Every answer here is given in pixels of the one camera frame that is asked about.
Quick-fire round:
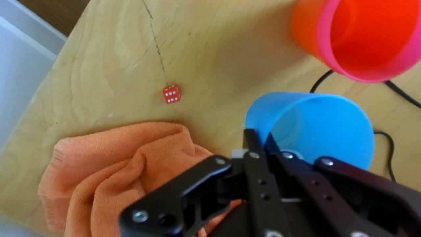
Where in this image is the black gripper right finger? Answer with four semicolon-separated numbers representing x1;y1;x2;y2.
264;137;421;237

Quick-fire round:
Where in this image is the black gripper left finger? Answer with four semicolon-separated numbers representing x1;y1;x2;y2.
118;129;292;237

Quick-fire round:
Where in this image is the blue plastic cup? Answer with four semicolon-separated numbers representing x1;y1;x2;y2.
244;92;375;170

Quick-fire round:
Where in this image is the orange plastic cup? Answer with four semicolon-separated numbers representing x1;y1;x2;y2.
289;0;413;75

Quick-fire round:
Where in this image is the red die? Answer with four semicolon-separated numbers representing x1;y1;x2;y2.
163;84;181;104

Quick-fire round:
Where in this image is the orange cloth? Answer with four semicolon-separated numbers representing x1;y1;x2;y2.
37;121;243;237

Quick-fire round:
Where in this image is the black cable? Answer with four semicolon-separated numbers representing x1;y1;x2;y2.
309;69;421;182

